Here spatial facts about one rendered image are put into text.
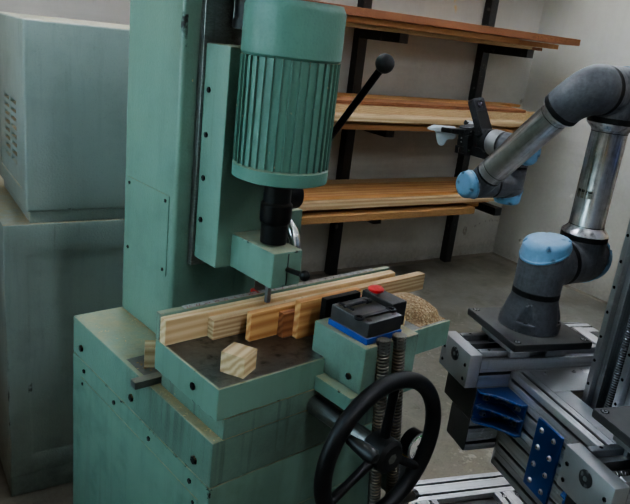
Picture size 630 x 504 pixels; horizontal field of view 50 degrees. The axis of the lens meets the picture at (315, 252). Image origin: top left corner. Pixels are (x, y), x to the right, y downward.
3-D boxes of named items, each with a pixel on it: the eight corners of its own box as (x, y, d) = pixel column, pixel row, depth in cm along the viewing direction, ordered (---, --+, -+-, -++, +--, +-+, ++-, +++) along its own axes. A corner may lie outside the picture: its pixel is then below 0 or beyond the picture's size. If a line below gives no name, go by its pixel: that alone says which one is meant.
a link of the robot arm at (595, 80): (600, 90, 144) (462, 210, 182) (631, 93, 150) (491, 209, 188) (575, 49, 149) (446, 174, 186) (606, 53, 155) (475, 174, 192)
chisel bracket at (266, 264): (270, 297, 126) (274, 254, 123) (227, 272, 135) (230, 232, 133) (300, 291, 130) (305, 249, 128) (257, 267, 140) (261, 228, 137)
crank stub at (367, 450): (384, 453, 101) (376, 468, 101) (358, 434, 105) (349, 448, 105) (376, 450, 99) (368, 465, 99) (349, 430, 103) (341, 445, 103)
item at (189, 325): (164, 346, 121) (165, 320, 119) (159, 341, 122) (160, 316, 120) (392, 292, 159) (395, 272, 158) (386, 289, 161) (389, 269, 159)
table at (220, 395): (248, 453, 103) (251, 418, 102) (152, 368, 125) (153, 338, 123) (482, 362, 143) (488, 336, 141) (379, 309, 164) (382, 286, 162)
